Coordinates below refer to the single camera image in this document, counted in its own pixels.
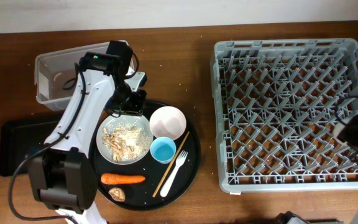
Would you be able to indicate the brown mushroom piece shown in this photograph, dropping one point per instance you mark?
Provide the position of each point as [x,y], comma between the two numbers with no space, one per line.
[117,194]

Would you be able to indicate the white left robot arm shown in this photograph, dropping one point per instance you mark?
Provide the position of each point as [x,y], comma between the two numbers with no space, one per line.
[61,175]

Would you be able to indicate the round black serving tray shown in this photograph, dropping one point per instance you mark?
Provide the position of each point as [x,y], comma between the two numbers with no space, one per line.
[139,196]

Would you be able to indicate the black rectangular waste bin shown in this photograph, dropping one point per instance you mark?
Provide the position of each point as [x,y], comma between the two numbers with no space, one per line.
[22,137]

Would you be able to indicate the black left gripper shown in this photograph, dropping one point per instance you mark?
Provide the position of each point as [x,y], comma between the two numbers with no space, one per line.
[136,108]

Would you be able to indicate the white plastic fork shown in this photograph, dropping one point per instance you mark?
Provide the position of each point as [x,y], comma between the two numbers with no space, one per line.
[180,160]

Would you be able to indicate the grey plate with food scraps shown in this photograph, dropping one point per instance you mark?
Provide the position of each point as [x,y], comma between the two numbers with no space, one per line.
[124,140]

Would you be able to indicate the wooden chopstick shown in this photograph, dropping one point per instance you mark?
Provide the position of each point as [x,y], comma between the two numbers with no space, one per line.
[170,166]

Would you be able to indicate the orange carrot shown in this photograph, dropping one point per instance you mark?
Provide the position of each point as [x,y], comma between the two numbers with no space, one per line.
[117,179]

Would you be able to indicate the grey plastic dishwasher rack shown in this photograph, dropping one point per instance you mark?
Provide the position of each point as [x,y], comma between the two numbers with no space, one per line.
[276,105]

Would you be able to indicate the clear plastic waste bin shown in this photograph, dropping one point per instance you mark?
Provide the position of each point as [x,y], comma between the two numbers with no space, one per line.
[53,69]

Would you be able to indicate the light blue plastic cup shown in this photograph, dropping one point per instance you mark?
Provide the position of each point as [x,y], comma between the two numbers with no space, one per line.
[163,150]

